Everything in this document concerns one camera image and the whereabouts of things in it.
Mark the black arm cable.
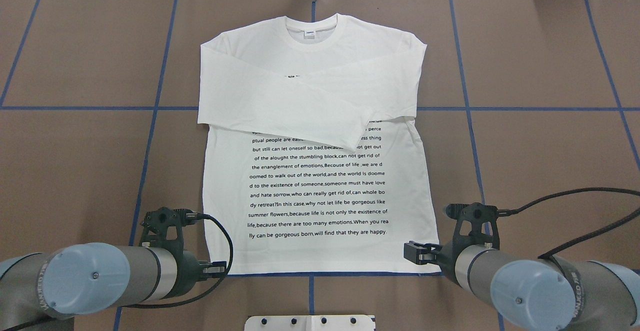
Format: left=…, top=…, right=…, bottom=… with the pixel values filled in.
left=507, top=187, right=640, bottom=259
left=125, top=213, right=234, bottom=309

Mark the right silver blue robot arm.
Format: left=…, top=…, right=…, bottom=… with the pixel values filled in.
left=403, top=202, right=639, bottom=331

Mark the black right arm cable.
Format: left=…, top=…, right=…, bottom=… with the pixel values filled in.
left=507, top=187, right=640, bottom=259

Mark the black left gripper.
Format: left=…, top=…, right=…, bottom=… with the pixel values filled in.
left=138, top=206, right=227, bottom=302

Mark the white long-sleeve printed shirt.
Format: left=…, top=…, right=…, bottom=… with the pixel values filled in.
left=198, top=13, right=439, bottom=276

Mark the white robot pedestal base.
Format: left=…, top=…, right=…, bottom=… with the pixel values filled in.
left=244, top=314, right=377, bottom=331

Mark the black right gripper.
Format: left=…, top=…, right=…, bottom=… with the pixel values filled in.
left=403, top=202, right=510, bottom=288

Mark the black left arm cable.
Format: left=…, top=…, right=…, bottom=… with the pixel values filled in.
left=125, top=213, right=234, bottom=309

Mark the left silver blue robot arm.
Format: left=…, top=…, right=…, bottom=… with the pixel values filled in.
left=1, top=206, right=234, bottom=331

